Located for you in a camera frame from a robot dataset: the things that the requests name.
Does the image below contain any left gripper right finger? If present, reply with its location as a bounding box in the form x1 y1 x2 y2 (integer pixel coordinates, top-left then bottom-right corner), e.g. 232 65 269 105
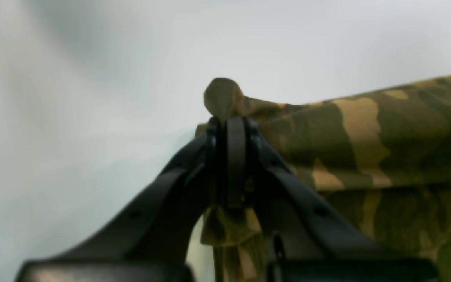
224 116 440 282

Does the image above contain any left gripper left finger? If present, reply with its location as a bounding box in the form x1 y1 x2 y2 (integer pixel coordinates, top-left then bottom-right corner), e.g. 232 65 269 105
16 117 219 282

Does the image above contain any camouflage pattern T-shirt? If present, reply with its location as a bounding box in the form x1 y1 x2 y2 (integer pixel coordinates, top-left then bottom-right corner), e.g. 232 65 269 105
204 76 451 282

